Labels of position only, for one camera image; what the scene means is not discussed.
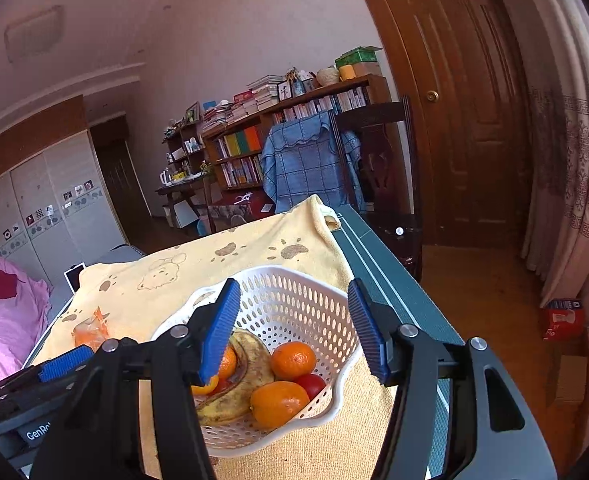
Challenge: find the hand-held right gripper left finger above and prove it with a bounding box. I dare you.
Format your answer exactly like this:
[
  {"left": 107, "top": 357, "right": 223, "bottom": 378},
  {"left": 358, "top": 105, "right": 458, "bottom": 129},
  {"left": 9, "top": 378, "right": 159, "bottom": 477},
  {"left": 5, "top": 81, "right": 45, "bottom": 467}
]
[{"left": 29, "top": 278, "right": 242, "bottom": 480}]

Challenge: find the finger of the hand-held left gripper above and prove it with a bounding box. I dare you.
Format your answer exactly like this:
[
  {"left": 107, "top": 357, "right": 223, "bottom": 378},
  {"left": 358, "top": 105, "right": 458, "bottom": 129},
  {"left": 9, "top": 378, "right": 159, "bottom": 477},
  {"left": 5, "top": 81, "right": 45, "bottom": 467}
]
[{"left": 38, "top": 344, "right": 95, "bottom": 383}]

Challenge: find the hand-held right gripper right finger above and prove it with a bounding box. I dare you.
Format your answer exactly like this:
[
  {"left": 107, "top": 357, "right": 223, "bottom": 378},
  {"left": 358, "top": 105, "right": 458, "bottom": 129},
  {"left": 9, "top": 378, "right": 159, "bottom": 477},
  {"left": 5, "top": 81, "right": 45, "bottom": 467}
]
[{"left": 347, "top": 278, "right": 559, "bottom": 480}]

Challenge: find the orange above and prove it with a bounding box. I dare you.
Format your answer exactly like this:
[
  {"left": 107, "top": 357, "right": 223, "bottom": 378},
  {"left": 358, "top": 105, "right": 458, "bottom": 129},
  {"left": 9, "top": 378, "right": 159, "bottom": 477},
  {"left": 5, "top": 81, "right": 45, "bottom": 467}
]
[
  {"left": 217, "top": 344, "right": 238, "bottom": 381},
  {"left": 271, "top": 341, "right": 318, "bottom": 381},
  {"left": 190, "top": 375, "right": 220, "bottom": 396},
  {"left": 249, "top": 381, "right": 311, "bottom": 430}
]

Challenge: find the white plastic basket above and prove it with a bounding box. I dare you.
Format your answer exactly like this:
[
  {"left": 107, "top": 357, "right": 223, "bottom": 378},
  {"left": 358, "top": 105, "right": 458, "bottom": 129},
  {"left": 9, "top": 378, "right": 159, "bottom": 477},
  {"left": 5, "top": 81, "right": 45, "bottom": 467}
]
[{"left": 150, "top": 266, "right": 361, "bottom": 458}]

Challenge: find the clear orange snack bag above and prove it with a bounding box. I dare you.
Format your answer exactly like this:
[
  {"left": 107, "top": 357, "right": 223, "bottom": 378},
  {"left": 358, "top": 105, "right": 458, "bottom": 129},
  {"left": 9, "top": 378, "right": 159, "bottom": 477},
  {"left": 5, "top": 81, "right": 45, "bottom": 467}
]
[{"left": 72, "top": 307, "right": 111, "bottom": 352}]

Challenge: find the spotted yellow banana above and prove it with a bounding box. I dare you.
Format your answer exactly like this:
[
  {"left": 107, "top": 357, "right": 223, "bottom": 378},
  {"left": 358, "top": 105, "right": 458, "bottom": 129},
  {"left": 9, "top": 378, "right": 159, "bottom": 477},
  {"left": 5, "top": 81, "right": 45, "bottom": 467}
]
[{"left": 194, "top": 327, "right": 276, "bottom": 427}]

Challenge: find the pink bedding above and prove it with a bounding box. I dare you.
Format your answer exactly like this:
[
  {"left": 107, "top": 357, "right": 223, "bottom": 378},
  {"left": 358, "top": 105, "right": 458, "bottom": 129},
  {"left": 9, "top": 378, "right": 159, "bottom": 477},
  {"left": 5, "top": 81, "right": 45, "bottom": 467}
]
[{"left": 0, "top": 256, "right": 54, "bottom": 388}]

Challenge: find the yellow paw print blanket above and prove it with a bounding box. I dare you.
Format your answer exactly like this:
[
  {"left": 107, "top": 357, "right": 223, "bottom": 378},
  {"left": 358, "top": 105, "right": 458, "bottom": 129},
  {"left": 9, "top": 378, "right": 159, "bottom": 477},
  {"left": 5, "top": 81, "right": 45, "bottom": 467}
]
[{"left": 34, "top": 194, "right": 400, "bottom": 480}]

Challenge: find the white tablet on stand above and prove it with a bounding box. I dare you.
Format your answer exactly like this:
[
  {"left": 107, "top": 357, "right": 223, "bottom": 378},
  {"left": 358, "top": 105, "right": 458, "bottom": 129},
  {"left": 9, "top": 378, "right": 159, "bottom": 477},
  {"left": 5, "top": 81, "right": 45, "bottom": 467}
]
[{"left": 64, "top": 262, "right": 88, "bottom": 293}]

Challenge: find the red cardboard box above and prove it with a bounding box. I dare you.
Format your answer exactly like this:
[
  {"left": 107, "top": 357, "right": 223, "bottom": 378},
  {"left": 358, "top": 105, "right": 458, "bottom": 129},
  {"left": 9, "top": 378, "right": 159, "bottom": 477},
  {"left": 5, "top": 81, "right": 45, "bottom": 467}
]
[{"left": 207, "top": 191, "right": 278, "bottom": 233}]

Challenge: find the dark wooden desk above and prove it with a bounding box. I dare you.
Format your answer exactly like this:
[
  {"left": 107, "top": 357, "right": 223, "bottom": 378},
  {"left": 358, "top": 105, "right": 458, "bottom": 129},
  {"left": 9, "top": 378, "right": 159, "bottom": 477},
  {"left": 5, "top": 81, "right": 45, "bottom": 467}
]
[{"left": 154, "top": 177, "right": 215, "bottom": 233}]

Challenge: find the white wardrobe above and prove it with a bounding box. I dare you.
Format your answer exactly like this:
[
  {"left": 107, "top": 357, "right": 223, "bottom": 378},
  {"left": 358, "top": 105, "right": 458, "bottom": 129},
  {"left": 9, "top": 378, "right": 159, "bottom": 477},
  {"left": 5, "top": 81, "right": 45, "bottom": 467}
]
[{"left": 0, "top": 95, "right": 128, "bottom": 286}]

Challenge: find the dark wooden chair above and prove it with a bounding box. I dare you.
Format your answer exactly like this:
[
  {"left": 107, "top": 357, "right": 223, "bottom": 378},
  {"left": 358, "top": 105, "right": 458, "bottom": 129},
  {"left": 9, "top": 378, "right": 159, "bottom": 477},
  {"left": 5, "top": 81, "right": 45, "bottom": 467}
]
[{"left": 332, "top": 95, "right": 425, "bottom": 281}]

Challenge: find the dark wooden door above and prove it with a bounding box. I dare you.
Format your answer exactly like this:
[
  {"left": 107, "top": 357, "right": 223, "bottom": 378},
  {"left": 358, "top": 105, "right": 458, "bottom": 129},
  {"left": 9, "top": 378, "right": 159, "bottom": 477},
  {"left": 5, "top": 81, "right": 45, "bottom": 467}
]
[{"left": 90, "top": 115, "right": 152, "bottom": 241}]

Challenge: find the blue checked blanket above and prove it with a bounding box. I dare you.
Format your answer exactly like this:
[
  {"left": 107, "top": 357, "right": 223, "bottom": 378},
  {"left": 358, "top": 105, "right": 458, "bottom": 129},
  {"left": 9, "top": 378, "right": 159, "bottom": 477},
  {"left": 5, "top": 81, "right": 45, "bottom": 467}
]
[{"left": 260, "top": 110, "right": 364, "bottom": 213}]

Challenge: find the wooden bookshelf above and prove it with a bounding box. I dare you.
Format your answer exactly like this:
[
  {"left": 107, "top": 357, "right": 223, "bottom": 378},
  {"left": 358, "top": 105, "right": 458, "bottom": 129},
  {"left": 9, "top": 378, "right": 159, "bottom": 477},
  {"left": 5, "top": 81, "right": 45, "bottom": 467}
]
[{"left": 199, "top": 74, "right": 393, "bottom": 206}]

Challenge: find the small wooden shelf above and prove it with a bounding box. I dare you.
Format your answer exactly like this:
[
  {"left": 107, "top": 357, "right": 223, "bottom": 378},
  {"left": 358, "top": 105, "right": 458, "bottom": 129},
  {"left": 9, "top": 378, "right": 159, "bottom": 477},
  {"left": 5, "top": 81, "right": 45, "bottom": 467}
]
[{"left": 163, "top": 120, "right": 208, "bottom": 176}]

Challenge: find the small red carton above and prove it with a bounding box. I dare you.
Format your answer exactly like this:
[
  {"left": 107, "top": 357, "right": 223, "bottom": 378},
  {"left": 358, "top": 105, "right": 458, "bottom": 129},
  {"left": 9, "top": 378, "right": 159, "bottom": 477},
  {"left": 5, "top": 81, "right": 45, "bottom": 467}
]
[{"left": 541, "top": 298, "right": 586, "bottom": 342}]

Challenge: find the brown cardboard box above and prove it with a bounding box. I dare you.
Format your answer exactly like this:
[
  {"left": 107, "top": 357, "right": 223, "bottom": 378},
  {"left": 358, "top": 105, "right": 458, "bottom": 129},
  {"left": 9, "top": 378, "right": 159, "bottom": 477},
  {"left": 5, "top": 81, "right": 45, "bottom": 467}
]
[{"left": 547, "top": 355, "right": 589, "bottom": 408}]

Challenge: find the stack of books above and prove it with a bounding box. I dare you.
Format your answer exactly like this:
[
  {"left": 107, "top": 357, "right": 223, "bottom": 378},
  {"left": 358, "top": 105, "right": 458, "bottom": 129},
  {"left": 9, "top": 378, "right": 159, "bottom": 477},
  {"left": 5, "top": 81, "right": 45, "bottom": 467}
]
[{"left": 202, "top": 75, "right": 285, "bottom": 131}]

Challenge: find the brown wooden door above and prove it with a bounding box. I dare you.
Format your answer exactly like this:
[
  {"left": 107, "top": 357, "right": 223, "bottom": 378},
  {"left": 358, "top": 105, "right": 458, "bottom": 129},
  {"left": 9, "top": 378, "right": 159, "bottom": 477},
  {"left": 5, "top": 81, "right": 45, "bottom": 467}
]
[{"left": 345, "top": 0, "right": 538, "bottom": 251}]

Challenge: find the green box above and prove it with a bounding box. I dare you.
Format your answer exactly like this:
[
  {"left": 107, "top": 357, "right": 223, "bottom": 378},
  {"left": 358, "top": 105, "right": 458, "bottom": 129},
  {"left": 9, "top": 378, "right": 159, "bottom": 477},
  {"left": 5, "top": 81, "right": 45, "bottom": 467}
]
[{"left": 335, "top": 46, "right": 384, "bottom": 67}]

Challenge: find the patterned curtain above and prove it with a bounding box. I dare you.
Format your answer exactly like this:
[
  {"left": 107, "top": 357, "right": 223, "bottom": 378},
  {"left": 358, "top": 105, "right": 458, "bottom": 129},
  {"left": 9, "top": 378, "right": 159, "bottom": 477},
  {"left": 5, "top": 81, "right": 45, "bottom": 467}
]
[{"left": 485, "top": 0, "right": 589, "bottom": 308}]

